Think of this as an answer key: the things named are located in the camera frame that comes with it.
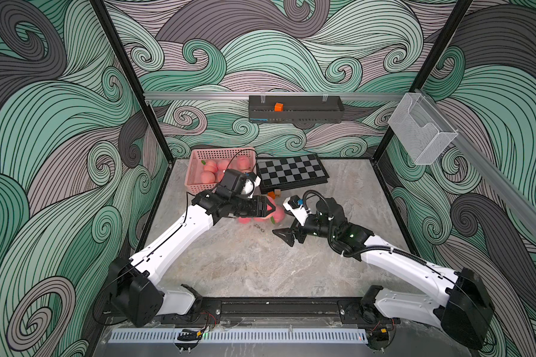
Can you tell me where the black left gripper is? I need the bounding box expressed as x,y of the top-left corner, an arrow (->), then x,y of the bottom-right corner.
227,197 -> 273,219

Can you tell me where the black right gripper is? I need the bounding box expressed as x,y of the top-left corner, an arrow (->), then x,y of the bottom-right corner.
275,213 -> 337,243

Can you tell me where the peach with leaf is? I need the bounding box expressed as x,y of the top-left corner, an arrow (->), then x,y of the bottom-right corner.
270,205 -> 286,225

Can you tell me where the peach cracked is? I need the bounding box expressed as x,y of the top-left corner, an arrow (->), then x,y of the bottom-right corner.
203,160 -> 218,175

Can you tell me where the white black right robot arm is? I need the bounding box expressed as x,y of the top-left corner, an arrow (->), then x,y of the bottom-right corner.
273,196 -> 495,350

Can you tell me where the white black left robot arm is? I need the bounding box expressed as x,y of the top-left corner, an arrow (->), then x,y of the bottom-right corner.
102,169 -> 276,327

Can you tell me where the pink perforated plastic basket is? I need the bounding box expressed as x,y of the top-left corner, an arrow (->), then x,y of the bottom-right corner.
185,147 -> 256,194

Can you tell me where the black folding chess board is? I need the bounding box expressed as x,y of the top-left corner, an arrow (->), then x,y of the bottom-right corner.
258,154 -> 329,194

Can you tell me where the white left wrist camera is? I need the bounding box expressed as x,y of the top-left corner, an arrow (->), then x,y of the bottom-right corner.
241,172 -> 261,197

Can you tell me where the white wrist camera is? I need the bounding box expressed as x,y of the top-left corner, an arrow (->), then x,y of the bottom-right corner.
241,172 -> 261,197
283,195 -> 310,226

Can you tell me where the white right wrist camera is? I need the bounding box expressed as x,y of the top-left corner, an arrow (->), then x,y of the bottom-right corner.
283,195 -> 310,226

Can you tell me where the black wall shelf tray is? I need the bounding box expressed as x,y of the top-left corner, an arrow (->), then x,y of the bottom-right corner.
248,96 -> 345,129

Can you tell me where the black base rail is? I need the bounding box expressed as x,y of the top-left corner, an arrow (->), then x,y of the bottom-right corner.
113,297 -> 401,329

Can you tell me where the white vented cable duct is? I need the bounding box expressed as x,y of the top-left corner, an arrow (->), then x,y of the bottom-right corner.
108,327 -> 368,345

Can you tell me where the aluminium wall rail back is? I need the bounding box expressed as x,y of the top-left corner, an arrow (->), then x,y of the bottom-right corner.
144,91 -> 405,102

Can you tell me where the aluminium wall rail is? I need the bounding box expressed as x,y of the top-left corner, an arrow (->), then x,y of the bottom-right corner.
414,89 -> 536,239
144,91 -> 405,102

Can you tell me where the clear acrylic wall holder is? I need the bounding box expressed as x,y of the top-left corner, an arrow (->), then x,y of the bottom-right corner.
388,93 -> 458,166

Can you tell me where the black frame post right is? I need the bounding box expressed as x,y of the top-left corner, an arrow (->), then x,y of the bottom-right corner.
371,0 -> 473,167

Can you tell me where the black frame post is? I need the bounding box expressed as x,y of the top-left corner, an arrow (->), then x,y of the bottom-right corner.
371,0 -> 473,167
90,0 -> 175,167

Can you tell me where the aluminium wall rail right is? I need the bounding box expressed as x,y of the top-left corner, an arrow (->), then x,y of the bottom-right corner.
414,89 -> 536,239

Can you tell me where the black frame post left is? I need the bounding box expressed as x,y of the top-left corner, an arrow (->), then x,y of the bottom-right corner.
90,0 -> 175,167

